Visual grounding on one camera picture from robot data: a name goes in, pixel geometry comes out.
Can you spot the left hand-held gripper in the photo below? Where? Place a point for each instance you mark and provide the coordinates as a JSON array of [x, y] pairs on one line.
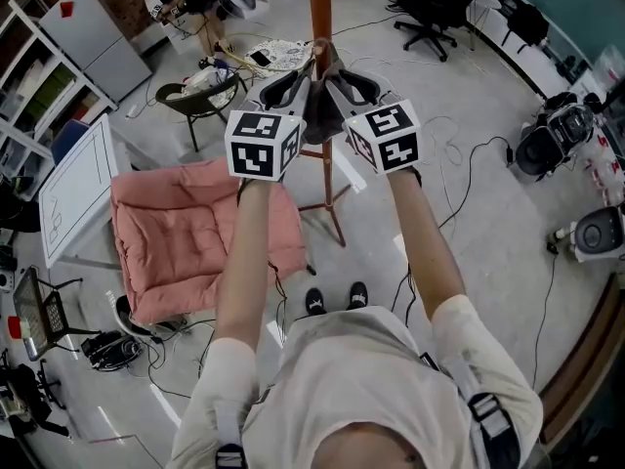
[[259, 149]]

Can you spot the black phone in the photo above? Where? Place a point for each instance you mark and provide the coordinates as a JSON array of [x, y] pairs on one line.
[[260, 58]]

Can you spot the black metal mesh rack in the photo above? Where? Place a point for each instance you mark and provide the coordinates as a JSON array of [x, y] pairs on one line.
[[39, 311]]

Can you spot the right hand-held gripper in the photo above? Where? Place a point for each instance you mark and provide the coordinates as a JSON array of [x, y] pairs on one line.
[[390, 140]]

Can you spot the orange wooden coat rack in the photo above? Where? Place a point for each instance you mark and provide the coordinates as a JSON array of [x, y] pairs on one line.
[[320, 12]]

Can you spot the round patterned table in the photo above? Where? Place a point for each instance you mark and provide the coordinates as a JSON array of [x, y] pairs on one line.
[[288, 54]]

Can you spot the person's left forearm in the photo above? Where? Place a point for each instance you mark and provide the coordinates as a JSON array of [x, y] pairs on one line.
[[244, 262]]

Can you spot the pink cushioned chair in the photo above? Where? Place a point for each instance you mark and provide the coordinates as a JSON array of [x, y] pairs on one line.
[[176, 242]]

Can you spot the red cup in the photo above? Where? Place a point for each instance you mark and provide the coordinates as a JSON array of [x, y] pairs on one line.
[[18, 328]]

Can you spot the person's right forearm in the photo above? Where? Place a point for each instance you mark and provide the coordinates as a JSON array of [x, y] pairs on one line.
[[425, 242]]

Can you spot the grey refrigerator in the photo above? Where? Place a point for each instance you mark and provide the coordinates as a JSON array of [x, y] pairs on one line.
[[93, 42]]

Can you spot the brown-grey cap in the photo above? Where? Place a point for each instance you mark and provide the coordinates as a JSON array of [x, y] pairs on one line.
[[324, 110]]

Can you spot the black device on floor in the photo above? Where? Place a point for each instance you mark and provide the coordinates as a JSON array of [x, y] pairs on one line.
[[110, 350]]

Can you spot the black and white round machine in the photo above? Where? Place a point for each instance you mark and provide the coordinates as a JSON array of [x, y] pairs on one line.
[[556, 135]]

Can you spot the person's black shoe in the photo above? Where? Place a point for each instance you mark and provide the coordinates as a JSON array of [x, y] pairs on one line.
[[315, 302], [358, 296]]

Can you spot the white machine with black face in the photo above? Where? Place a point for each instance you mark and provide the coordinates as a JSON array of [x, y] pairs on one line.
[[598, 232]]

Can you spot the black office chair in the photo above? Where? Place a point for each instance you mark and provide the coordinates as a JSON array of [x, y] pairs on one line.
[[429, 8]]

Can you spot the black backpack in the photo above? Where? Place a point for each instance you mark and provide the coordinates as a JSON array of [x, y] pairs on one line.
[[529, 25]]

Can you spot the person's white shirt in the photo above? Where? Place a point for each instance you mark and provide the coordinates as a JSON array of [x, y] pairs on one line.
[[351, 384]]

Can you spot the brown wooden counter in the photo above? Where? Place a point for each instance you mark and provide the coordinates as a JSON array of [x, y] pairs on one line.
[[586, 359]]

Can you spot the person's right black shoe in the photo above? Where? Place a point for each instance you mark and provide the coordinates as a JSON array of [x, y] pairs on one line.
[[358, 296]]

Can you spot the white board with drawn lines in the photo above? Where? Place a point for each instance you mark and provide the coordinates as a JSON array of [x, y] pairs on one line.
[[73, 193]]

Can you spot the white shelf unit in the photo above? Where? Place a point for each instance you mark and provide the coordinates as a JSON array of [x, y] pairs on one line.
[[34, 96]]

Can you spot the dark wicker chair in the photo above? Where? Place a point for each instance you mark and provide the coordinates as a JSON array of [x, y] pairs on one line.
[[195, 100]]

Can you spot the person's left black shoe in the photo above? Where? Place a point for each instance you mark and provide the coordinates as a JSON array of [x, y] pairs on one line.
[[315, 302]]

